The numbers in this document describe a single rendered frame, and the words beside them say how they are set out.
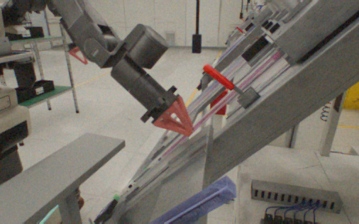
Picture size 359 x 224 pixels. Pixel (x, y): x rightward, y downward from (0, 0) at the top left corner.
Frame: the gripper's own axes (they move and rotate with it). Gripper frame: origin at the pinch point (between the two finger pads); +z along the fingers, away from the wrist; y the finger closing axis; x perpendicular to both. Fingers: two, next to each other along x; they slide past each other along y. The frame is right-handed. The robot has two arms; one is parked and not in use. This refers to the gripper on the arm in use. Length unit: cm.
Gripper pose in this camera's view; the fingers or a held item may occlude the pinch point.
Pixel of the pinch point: (189, 130)
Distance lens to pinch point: 50.7
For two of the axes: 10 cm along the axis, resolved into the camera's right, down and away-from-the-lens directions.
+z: 7.3, 6.8, 0.8
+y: 2.5, -3.6, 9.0
